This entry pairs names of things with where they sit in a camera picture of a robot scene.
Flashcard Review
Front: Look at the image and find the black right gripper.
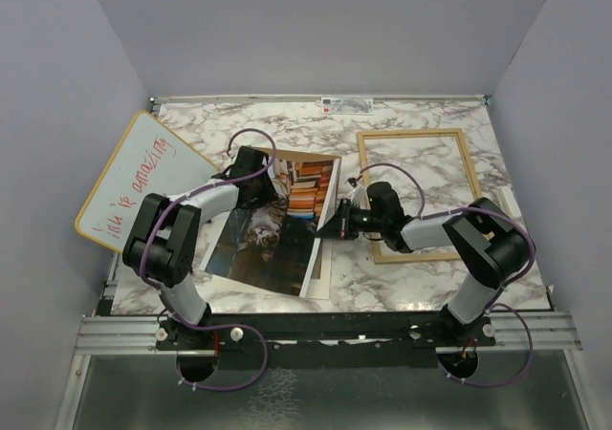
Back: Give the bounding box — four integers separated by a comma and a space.
316, 198, 386, 240

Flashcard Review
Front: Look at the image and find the cat and books photo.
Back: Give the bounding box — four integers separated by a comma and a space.
200, 150, 341, 297

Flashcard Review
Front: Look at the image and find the light wooden picture frame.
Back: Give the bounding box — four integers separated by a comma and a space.
356, 127, 483, 266

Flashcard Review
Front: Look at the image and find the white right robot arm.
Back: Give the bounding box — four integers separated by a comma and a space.
316, 182, 536, 345

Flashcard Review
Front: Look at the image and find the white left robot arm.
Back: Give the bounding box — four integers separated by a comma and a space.
122, 146, 276, 349

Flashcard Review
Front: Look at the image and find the yellow-rimmed whiteboard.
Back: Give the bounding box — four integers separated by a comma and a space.
75, 111, 219, 253

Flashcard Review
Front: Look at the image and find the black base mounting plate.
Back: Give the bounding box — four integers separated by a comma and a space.
156, 312, 495, 370

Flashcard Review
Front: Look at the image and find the white sticker label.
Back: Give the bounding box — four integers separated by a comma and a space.
317, 97, 374, 116

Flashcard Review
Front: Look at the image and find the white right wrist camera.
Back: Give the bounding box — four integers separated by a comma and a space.
346, 177, 367, 208

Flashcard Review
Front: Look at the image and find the brown frame backing board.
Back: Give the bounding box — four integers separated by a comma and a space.
299, 242, 332, 300

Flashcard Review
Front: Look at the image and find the aluminium back rail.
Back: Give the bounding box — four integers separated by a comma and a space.
149, 94, 487, 106

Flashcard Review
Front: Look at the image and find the aluminium rail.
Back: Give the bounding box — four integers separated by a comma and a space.
74, 311, 582, 355
149, 94, 487, 106

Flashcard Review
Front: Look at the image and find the aluminium front rail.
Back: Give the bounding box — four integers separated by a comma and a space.
74, 311, 582, 355

